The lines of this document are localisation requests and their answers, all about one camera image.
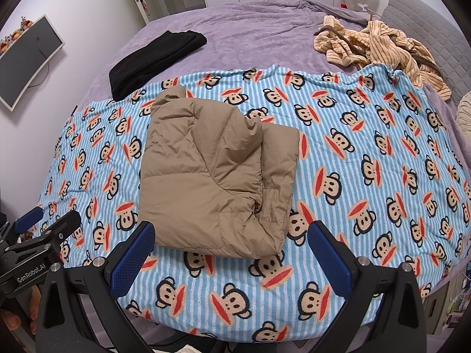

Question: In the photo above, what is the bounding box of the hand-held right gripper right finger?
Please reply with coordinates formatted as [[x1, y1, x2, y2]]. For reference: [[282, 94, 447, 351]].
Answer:
[[307, 221, 437, 353]]

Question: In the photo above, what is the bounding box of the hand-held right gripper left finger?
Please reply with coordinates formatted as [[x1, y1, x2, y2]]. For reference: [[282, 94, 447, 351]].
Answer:
[[35, 221, 157, 353]]

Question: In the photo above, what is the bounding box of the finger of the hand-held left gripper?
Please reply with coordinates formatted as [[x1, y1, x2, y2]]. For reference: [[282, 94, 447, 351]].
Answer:
[[15, 207, 45, 234], [37, 210, 82, 247]]

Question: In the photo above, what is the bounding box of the beige puffer jacket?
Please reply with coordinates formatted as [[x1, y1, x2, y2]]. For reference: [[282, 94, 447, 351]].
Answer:
[[138, 84, 300, 260]]

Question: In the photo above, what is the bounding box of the person's left hand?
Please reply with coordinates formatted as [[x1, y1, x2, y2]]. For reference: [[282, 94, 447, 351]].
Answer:
[[0, 285, 42, 333]]

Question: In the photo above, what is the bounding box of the blue striped monkey print blanket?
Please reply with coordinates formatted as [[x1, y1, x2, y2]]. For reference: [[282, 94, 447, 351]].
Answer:
[[37, 64, 471, 342]]

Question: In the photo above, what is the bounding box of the cluttered bedside box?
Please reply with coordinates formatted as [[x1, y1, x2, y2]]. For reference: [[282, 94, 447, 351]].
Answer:
[[421, 261, 471, 335]]

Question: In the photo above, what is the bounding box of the row of small figurines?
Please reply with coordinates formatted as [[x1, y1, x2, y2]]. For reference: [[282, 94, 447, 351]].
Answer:
[[0, 15, 34, 54]]

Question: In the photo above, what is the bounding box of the black folded garment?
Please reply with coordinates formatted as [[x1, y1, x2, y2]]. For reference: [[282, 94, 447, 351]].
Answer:
[[109, 30, 207, 101]]

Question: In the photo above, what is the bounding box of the cream knitted pillow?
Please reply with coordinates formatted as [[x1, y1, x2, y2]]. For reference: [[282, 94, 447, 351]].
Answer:
[[456, 92, 471, 136]]

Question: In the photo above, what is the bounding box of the beige striped fleece garment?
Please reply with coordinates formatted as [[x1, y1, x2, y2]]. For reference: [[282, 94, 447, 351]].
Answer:
[[313, 15, 452, 101]]

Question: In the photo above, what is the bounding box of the purple fleece bed blanket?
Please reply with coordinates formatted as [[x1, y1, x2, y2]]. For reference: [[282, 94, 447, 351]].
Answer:
[[88, 0, 471, 148]]

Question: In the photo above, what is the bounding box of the grey padded headboard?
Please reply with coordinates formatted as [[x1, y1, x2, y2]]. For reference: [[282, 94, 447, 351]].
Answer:
[[381, 0, 471, 107]]

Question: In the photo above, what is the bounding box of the screen cable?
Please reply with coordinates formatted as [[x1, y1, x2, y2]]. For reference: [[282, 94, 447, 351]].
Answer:
[[35, 57, 51, 89]]

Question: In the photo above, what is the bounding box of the wall-mounted flat screen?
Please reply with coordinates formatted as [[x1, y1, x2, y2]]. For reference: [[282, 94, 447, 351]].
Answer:
[[0, 14, 64, 111]]

